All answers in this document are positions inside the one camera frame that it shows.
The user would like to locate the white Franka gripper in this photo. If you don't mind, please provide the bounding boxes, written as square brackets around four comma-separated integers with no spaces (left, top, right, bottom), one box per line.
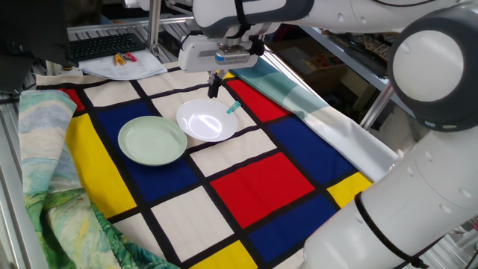
[178,34,262,99]

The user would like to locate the white plate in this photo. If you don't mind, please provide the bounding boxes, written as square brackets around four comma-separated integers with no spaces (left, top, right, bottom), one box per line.
[176,98,239,143]

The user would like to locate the white paper stack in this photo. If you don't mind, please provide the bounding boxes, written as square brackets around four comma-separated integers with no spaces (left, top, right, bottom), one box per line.
[78,48,168,81]

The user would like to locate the pale green plate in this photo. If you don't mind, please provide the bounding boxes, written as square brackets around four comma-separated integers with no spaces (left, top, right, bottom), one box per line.
[117,115,188,167]

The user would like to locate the brown cardboard box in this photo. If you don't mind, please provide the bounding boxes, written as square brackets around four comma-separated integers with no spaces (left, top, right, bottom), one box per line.
[267,37,378,109]

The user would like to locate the colour block grid tablecloth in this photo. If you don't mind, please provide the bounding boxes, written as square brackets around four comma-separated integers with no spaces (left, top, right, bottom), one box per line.
[36,61,374,269]

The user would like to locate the black keyboard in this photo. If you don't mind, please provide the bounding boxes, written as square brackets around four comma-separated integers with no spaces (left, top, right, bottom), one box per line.
[69,32,147,63]

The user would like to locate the teal and white cloth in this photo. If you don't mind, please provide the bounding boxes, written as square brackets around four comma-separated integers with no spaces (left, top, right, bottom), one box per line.
[229,55,400,183]

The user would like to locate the green painting print cloth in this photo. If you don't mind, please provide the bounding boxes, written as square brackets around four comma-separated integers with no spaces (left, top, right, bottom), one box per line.
[17,89,180,269]

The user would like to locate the aluminium upright post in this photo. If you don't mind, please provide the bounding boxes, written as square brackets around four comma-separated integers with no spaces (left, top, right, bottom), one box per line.
[146,0,162,57]

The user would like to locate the aluminium horizontal rail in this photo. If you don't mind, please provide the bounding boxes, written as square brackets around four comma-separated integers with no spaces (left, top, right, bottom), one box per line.
[66,14,195,34]

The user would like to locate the grey metal shelf frame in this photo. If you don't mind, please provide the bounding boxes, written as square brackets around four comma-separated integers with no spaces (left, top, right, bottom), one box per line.
[298,25,415,132]

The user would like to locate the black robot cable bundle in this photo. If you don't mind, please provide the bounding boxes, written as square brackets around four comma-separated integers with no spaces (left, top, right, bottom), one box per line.
[353,192,430,269]

